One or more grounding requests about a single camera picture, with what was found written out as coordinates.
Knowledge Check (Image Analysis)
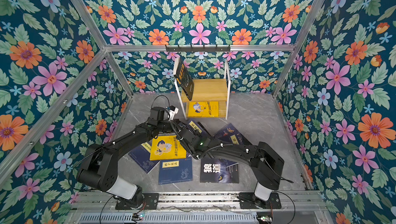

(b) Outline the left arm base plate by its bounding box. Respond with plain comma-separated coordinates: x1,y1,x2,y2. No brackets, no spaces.
115,193,159,211

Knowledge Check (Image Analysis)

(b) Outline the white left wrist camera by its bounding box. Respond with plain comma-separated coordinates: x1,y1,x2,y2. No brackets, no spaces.
168,106,178,120

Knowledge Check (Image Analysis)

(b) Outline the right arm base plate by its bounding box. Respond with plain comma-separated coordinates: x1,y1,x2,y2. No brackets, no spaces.
237,192,282,210

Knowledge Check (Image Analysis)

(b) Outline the yellow book under shelf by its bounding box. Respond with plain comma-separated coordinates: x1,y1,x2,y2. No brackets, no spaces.
187,101,220,118

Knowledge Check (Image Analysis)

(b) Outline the purple book under right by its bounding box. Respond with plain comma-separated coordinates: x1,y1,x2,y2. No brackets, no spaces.
214,123,241,136

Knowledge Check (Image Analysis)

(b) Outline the yellow cartoon cover book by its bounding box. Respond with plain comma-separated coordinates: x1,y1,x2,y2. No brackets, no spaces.
150,135,187,161

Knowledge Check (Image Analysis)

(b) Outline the black wolf cover book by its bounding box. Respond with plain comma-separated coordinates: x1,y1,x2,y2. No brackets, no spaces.
200,158,239,184

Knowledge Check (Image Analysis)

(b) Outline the wooden shelf white frame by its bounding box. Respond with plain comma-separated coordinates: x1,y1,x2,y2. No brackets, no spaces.
174,62,231,120

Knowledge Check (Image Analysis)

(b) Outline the black hook rail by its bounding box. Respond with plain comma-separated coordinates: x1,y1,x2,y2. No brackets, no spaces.
165,45,231,53

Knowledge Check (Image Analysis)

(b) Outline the black book on shelf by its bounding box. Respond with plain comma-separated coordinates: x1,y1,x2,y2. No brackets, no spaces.
173,59,194,101

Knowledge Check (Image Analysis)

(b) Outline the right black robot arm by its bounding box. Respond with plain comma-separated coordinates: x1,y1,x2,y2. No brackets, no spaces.
172,123,285,206

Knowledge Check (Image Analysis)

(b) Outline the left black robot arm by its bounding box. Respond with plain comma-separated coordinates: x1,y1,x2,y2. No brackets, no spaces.
77,106,178,209

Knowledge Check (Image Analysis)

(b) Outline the navy book yellow label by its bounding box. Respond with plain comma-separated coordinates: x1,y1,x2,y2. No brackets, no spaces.
187,119,211,137

